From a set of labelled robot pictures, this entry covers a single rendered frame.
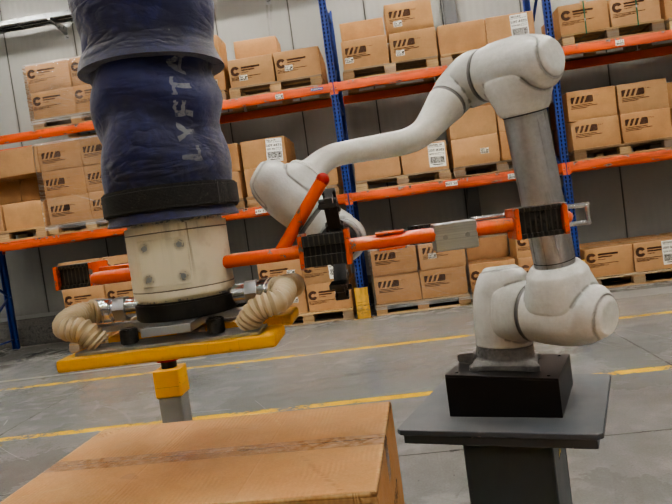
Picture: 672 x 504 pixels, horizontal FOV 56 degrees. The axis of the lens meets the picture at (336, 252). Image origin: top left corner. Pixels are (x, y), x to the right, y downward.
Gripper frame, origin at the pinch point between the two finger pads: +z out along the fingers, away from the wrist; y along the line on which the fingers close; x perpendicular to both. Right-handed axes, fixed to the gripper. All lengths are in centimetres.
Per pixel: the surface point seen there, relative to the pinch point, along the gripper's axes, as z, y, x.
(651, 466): -185, 127, -117
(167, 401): -46, 35, 49
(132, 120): 10.2, -23.8, 27.3
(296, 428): -5.2, 32.0, 11.4
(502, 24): -704, -213, -195
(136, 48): 11.8, -33.9, 24.5
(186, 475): 11.4, 32.0, 26.8
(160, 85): 10.0, -28.4, 22.2
